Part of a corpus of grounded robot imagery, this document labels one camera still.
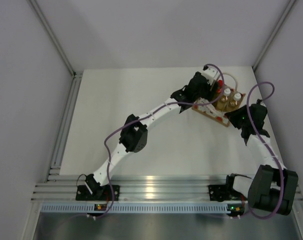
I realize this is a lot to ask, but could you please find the white cap amber bottle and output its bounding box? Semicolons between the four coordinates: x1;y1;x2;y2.
215;88;231;111
226;92;242;112

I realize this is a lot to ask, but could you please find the red cap yellow bottle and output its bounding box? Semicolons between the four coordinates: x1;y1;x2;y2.
216;79;224;95

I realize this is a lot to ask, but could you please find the canvas bag with watermelon print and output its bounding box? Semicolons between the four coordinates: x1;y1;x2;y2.
192;72;246;128

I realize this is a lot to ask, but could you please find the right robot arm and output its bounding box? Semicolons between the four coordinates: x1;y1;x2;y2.
224;100;299;216

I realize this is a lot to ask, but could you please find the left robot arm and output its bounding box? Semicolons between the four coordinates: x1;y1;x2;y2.
84;72;213;200

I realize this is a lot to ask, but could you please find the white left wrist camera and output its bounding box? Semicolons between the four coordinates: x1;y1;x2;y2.
201;65;220;84

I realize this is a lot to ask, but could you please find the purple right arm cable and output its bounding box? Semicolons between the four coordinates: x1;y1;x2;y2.
245;81;285;220

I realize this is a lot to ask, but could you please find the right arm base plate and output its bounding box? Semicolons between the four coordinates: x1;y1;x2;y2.
208;184;242;202

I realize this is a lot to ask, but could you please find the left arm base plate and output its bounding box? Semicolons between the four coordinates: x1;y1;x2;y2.
75;185;113;202

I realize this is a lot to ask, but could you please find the aluminium rail frame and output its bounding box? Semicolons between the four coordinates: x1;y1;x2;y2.
31;71;303;203

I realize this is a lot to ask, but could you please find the grey slotted cable duct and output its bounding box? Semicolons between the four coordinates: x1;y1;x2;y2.
40;203;243;214

